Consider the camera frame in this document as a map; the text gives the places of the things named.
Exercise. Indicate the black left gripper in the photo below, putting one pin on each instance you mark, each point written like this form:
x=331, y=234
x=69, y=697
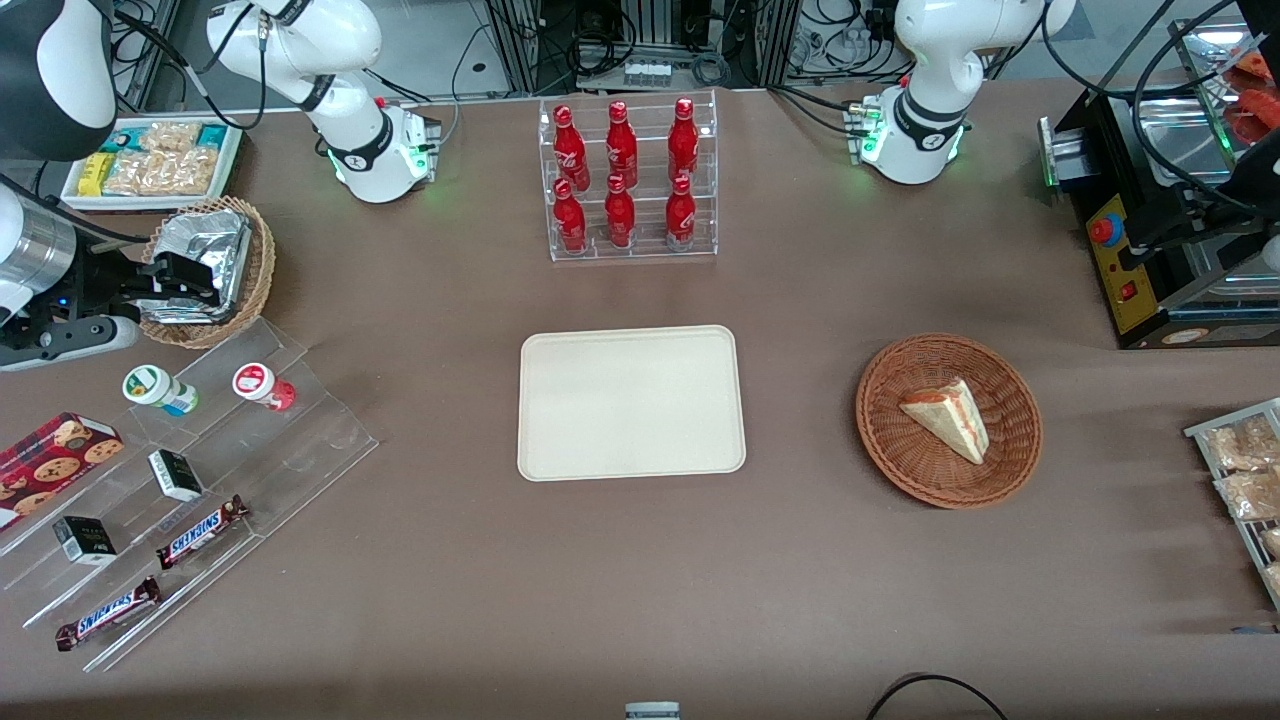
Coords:
x=1212, y=215

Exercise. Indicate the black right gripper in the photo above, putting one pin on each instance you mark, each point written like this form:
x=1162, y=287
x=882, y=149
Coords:
x=100, y=280

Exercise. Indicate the green gum bottle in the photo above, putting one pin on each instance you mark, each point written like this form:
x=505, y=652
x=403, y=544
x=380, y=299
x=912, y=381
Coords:
x=158, y=390

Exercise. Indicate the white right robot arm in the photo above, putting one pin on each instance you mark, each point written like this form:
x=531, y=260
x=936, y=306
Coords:
x=350, y=40

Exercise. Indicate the red gum bottle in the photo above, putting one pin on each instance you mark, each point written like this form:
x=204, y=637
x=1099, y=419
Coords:
x=262, y=385

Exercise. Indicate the white snack tray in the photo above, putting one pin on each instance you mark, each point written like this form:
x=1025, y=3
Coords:
x=235, y=165

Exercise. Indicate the beige rectangular tray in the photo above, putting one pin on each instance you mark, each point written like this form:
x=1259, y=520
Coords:
x=630, y=402

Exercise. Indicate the silver foil bag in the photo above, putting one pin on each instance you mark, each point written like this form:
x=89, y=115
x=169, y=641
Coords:
x=205, y=245

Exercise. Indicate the black food warmer cabinet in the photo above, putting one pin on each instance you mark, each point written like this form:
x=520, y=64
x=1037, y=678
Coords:
x=1130, y=300

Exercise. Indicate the oval wicker basket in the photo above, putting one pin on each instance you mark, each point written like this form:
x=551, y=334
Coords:
x=258, y=270

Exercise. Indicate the clear cracker bag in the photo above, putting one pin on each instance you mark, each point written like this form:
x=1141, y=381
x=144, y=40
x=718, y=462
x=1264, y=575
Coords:
x=165, y=173
x=172, y=137

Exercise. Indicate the yellow snack pack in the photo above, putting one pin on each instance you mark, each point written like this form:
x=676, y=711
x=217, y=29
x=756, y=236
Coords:
x=96, y=174

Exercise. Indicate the red wrapped food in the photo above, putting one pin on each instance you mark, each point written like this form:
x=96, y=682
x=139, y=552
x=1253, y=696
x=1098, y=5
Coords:
x=1258, y=115

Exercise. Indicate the teal snack pack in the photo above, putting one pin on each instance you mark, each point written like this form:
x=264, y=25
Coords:
x=212, y=137

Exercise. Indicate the small black box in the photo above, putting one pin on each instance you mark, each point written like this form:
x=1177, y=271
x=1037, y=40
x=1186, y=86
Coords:
x=175, y=475
x=84, y=540

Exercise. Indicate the clear acrylic stepped stand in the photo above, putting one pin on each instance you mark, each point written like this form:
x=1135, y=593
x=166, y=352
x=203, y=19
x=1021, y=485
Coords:
x=290, y=440

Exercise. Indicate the red cookie box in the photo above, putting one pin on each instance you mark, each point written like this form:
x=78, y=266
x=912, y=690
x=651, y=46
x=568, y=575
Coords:
x=50, y=462

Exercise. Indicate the clear bag of pastry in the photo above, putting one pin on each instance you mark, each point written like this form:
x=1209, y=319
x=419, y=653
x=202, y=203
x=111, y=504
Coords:
x=1240, y=445
x=1274, y=578
x=1250, y=495
x=1272, y=543

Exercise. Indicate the snickers chocolate bar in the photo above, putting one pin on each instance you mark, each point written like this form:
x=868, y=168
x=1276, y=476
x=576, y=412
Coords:
x=200, y=532
x=108, y=613

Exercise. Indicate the wrapped triangle sandwich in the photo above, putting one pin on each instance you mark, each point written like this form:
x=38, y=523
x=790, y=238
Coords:
x=950, y=420

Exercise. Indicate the round brown wicker basket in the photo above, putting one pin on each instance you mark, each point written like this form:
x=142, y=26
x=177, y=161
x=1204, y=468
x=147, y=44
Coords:
x=900, y=450

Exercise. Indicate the red cola bottle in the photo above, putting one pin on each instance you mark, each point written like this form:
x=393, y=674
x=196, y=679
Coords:
x=621, y=145
x=683, y=140
x=680, y=215
x=619, y=215
x=570, y=218
x=570, y=150

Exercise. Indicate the blue strip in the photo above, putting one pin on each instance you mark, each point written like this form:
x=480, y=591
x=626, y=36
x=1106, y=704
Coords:
x=1258, y=630

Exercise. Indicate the clear acrylic bottle rack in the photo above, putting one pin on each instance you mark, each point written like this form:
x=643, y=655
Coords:
x=645, y=248

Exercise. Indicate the white power strip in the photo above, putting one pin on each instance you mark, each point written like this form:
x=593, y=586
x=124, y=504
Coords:
x=646, y=73

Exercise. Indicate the grey device edge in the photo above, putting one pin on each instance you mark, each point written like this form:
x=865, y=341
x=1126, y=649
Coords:
x=652, y=711

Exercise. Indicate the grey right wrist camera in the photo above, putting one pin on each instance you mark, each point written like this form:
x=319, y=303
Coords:
x=70, y=342

